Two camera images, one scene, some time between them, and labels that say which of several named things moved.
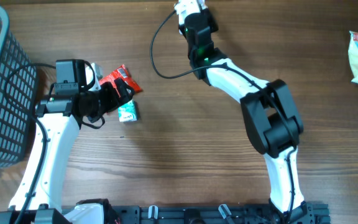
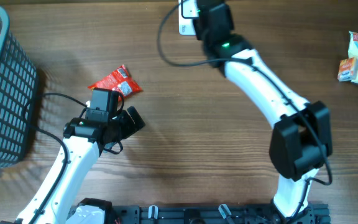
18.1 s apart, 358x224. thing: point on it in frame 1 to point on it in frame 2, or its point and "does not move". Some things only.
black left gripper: (113, 99) to (130, 127)
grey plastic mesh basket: (5, 135) does not move
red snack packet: (121, 73) does not move
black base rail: (305, 213) does not move
